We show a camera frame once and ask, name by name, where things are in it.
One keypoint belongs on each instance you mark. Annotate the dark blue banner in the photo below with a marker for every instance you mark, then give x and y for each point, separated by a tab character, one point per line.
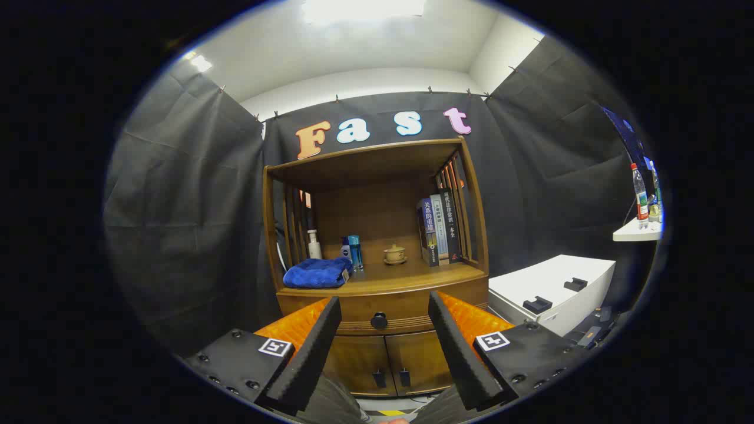
627	138

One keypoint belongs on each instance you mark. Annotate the white storage box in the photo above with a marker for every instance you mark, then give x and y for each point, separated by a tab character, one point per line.
554	277

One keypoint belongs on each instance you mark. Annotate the white pump bottle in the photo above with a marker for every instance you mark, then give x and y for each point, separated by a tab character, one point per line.
314	247

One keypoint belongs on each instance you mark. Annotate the wooden cabinet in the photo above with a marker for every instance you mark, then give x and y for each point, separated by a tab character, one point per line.
377	212

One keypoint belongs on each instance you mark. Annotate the small white blue bottle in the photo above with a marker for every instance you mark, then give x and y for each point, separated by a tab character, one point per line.
346	250

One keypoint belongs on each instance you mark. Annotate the black equipment pile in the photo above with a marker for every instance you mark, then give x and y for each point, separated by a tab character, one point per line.
592	333

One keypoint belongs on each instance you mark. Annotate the wooden countertop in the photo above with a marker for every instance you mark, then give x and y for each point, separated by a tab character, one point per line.
400	274

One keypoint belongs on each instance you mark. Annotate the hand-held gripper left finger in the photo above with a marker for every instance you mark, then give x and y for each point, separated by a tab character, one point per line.
312	359

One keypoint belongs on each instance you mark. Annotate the white side table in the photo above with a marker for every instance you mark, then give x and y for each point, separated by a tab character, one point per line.
633	232

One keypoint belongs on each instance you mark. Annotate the black backdrop cloth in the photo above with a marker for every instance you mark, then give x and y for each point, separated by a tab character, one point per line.
188	224

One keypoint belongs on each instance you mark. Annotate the green plastic bottle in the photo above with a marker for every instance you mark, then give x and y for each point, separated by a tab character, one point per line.
656	197

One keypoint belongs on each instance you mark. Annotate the beige lidded teacup with saucer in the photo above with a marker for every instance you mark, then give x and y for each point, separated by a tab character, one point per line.
394	255

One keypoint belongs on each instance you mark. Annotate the wooden cabinet door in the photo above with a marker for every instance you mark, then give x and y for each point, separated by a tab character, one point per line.
421	359
359	359

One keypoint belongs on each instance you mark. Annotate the wooden drawer with black knob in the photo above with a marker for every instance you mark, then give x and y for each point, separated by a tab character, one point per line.
400	303

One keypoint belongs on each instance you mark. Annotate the pale spine book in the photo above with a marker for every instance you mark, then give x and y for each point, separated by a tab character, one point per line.
439	224

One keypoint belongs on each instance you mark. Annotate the clear blue bottle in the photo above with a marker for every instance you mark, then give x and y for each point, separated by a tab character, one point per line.
355	250

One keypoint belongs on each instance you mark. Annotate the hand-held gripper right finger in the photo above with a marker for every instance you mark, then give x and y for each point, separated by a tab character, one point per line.
462	353

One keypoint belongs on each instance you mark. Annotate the red label water bottle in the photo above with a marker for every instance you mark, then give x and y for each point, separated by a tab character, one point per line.
640	200

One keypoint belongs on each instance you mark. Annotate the person's right leg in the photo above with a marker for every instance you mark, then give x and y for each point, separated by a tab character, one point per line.
442	412

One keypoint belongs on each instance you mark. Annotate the person's leg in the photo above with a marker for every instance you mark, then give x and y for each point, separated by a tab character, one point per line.
333	403
442	412

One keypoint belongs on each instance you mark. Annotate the blue folded towel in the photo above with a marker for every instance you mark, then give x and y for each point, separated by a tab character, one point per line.
315	274

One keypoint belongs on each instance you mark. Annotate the person's left leg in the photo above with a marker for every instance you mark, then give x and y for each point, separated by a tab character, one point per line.
333	403

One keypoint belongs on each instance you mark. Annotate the black spine book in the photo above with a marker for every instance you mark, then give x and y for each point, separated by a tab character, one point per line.
450	224

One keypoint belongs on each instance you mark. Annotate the small ceiling light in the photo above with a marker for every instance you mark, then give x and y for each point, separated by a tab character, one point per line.
200	62

